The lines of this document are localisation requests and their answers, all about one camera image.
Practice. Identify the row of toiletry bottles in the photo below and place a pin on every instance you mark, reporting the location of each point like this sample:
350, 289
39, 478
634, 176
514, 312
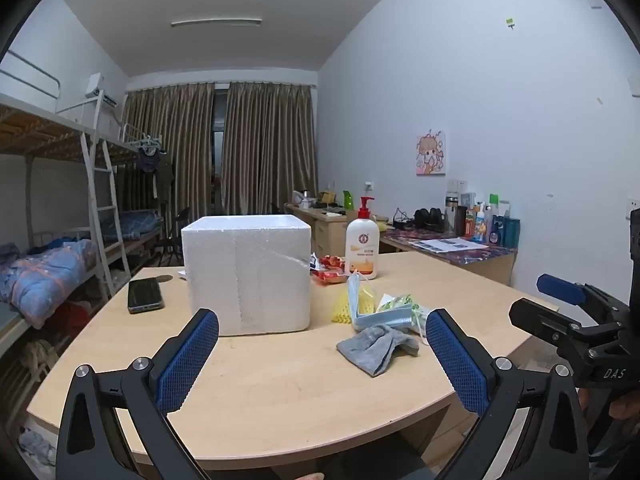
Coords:
482, 225

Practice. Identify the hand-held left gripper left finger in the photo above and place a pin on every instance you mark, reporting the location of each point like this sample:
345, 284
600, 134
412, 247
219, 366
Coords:
187, 360

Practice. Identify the person's right hand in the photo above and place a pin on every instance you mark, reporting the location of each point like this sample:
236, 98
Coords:
626, 406

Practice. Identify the green printed plastic bag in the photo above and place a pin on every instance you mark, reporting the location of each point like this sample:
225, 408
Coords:
397, 304

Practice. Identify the red cloth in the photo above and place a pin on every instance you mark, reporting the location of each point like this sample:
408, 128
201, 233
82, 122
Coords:
72, 320

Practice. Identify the white bed ladder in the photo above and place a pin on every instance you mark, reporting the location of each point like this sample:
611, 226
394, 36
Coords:
102, 210

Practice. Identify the ceiling tube light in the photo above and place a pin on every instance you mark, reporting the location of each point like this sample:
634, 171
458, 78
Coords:
216, 22

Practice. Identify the red blue white snack packet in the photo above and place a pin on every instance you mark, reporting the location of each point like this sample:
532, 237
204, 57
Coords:
314, 261

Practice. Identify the light wooden desk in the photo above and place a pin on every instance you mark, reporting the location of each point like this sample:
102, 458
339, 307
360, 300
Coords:
325, 230

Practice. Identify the white printed paper sheet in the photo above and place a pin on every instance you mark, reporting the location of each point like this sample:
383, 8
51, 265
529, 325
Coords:
447, 244

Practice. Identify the black smartphone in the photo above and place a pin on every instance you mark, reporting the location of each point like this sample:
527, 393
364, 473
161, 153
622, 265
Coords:
145, 296

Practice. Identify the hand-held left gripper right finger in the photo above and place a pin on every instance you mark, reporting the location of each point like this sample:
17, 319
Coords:
460, 360

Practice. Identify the small dark round disc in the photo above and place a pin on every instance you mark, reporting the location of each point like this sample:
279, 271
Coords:
162, 278

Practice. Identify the blue bedding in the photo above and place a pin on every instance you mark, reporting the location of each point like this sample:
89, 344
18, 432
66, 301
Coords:
137, 224

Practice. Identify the yellow bag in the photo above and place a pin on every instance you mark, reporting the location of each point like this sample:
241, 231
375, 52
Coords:
327, 196

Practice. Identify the blue face mask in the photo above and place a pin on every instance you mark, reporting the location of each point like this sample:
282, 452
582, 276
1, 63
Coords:
385, 316

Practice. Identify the green bottle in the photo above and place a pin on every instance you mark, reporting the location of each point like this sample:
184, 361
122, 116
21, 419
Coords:
348, 200

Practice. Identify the yellow cloth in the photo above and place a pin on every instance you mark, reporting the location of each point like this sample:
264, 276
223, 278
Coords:
382, 222

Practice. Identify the yellow foam net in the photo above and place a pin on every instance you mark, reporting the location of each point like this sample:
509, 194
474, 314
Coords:
342, 307

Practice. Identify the white wall switch panel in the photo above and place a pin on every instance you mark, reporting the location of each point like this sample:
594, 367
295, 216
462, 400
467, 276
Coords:
457, 185

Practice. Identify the desk with patterned mat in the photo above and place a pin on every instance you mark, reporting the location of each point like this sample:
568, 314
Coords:
450, 260

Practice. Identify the grey sock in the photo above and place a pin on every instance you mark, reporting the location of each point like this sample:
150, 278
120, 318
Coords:
375, 352

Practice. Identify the hanging dark clothes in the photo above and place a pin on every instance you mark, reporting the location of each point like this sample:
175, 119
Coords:
152, 165

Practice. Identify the red bread packet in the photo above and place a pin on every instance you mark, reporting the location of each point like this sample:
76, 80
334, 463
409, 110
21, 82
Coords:
327, 277

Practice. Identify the blue patterned quilt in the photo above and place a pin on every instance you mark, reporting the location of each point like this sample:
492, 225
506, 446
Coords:
45, 275

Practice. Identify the black headphones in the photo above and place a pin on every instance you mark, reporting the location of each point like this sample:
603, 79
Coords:
430, 219

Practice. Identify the brown striped curtain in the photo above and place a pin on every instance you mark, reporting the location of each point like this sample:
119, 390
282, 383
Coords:
270, 150
170, 150

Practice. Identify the white air conditioner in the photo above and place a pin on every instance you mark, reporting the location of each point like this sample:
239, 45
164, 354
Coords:
102, 92

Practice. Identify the pink cartoon wall poster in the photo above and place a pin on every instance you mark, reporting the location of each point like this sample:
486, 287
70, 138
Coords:
430, 154

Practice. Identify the white pump lotion bottle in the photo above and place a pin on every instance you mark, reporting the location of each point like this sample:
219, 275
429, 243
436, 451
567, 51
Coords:
362, 255

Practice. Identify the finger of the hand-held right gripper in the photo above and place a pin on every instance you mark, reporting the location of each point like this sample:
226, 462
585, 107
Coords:
560, 287
535, 315

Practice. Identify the white foam box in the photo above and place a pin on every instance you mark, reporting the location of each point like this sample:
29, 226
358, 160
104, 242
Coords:
250, 275

